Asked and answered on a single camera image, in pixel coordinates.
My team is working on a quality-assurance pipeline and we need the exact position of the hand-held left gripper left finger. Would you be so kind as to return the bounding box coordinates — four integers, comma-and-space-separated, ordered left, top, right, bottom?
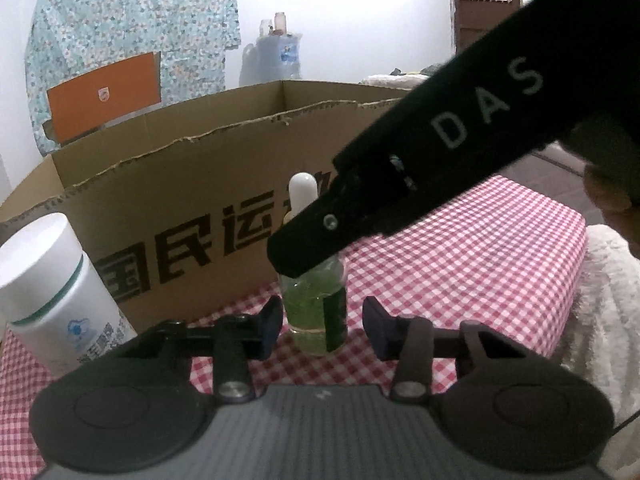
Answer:
125, 296, 285, 403

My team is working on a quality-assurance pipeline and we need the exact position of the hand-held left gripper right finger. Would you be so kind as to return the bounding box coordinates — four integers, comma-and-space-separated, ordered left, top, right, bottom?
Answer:
362, 296, 507, 403

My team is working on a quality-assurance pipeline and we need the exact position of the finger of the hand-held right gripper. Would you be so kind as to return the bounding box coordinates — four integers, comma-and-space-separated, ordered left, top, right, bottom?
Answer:
266, 182, 368, 277

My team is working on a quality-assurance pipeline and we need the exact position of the green dropper bottle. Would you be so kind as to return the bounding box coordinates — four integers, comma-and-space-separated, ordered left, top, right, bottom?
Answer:
276, 172, 349, 358

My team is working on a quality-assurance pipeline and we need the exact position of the brown cardboard box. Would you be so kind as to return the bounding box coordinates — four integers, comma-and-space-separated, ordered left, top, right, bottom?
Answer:
0, 80, 418, 346

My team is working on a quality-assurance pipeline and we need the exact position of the person's right hand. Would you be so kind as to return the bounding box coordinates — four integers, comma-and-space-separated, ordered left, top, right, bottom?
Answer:
584, 160, 640, 261

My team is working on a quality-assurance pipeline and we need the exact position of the dark clothes pile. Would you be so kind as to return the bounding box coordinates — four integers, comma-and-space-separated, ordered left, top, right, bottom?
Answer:
387, 62, 446, 78

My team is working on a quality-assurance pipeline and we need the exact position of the brown wooden door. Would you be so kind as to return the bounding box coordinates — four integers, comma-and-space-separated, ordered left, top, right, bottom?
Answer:
447, 0, 526, 56

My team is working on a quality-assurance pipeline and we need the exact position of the white fleece cover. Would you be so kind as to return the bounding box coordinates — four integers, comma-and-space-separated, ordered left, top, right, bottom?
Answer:
361, 74, 426, 86

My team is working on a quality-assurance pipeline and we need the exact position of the red gingham blanket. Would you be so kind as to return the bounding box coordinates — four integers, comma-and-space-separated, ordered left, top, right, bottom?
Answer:
0, 172, 588, 461

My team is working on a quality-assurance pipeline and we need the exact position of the clear empty water jug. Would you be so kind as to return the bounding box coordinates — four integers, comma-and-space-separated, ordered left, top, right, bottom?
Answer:
239, 42, 266, 87

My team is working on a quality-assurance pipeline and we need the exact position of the blue water jug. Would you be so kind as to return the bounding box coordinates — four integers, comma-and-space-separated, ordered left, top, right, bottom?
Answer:
260, 31, 304, 82

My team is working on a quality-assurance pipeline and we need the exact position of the white pill bottle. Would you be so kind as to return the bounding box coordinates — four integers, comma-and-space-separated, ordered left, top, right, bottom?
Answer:
0, 212, 140, 378

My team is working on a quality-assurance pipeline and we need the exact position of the white fleece blanket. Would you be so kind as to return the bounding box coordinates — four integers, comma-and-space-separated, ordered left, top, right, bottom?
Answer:
550, 225, 640, 441

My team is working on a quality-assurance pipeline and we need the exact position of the orange appliance carton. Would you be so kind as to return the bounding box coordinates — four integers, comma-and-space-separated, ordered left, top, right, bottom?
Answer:
42, 51, 162, 148

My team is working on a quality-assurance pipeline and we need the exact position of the floral cloth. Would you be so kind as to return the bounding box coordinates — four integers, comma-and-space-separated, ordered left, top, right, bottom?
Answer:
25, 0, 243, 156

